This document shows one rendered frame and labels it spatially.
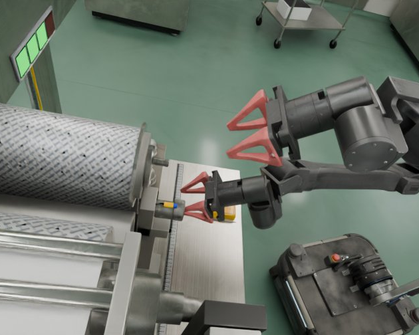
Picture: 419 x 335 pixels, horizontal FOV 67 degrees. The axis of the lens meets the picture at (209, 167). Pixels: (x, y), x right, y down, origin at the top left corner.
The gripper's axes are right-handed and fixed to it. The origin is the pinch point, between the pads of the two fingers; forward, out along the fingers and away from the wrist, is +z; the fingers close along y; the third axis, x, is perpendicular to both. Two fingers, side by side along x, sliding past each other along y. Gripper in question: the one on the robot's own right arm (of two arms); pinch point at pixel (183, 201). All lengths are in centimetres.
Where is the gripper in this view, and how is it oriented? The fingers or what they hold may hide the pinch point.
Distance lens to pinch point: 74.0
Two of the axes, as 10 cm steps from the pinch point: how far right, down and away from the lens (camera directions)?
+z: -9.5, 1.8, 2.5
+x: -3.1, -6.2, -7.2
